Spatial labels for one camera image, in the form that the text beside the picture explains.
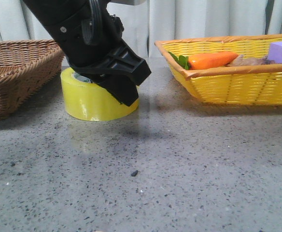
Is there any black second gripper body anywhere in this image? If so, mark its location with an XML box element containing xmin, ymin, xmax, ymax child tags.
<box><xmin>45</xmin><ymin>0</ymin><xmax>151</xmax><ymax>85</ymax></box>

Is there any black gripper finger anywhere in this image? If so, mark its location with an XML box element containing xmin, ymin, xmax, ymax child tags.
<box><xmin>98</xmin><ymin>75</ymin><xmax>139</xmax><ymax>106</ymax></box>

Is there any yellow tape roll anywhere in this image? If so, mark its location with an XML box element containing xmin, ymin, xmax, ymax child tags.
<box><xmin>60</xmin><ymin>68</ymin><xmax>139</xmax><ymax>121</ymax></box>

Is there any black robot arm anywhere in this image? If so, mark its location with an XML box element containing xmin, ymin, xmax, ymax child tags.
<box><xmin>24</xmin><ymin>0</ymin><xmax>151</xmax><ymax>106</ymax></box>

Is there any white curtain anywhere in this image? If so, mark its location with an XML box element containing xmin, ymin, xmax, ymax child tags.
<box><xmin>0</xmin><ymin>0</ymin><xmax>282</xmax><ymax>58</ymax></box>

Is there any orange toy carrot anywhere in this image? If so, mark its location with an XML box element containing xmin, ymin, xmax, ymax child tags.
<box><xmin>168</xmin><ymin>51</ymin><xmax>239</xmax><ymax>70</ymax></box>

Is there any brown wicker basket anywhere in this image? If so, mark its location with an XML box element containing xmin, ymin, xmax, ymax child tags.
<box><xmin>0</xmin><ymin>40</ymin><xmax>64</xmax><ymax>120</ymax></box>

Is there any brown ginger root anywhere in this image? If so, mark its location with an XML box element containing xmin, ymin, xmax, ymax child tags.
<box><xmin>227</xmin><ymin>55</ymin><xmax>276</xmax><ymax>67</ymax></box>

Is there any yellow woven basket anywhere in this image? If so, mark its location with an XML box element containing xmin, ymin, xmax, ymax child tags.
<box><xmin>155</xmin><ymin>34</ymin><xmax>282</xmax><ymax>105</ymax></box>

